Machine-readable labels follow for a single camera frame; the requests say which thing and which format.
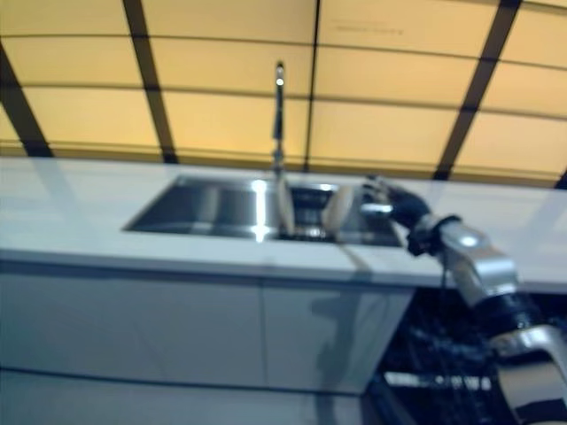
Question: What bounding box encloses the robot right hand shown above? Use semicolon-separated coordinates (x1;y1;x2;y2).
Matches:
359;174;433;231

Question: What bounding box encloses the beige round plate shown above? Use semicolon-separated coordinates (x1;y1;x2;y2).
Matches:
322;184;355;238
275;174;297;236

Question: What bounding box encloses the black built-in dishwasher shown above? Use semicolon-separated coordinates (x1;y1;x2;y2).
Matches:
366;286;567;425

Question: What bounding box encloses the black roll-up sink drying rack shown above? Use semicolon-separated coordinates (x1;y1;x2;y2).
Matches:
285;185;342;243

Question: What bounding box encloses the narrow white cabinet door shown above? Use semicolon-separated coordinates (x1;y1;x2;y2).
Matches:
259;277;414;396

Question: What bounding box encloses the chrome pull-down kitchen faucet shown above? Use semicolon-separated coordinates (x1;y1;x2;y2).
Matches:
269;60;289;179

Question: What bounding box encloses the stainless steel kitchen sink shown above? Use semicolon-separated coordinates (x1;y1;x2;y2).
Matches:
122;174;405;248

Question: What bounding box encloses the wide white cabinet door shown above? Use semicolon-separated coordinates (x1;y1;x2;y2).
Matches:
0;259;268;391

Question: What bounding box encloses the black wire dishwasher rack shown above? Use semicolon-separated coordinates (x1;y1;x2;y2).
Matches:
376;309;524;425

